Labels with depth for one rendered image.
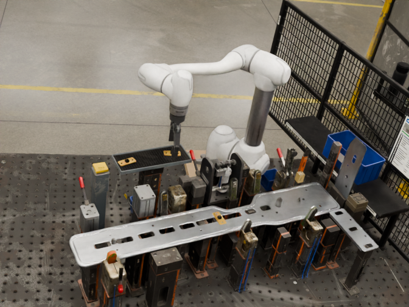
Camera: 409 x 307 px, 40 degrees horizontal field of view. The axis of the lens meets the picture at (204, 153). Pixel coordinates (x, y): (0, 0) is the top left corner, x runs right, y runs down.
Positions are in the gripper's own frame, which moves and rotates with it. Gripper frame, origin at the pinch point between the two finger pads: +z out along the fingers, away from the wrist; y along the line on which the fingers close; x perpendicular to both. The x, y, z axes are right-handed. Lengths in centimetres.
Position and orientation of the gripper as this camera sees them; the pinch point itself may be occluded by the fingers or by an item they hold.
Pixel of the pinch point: (173, 147)
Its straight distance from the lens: 278.9
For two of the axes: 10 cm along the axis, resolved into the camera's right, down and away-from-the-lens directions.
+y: 1.4, 6.0, -7.8
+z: -1.5, 8.0, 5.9
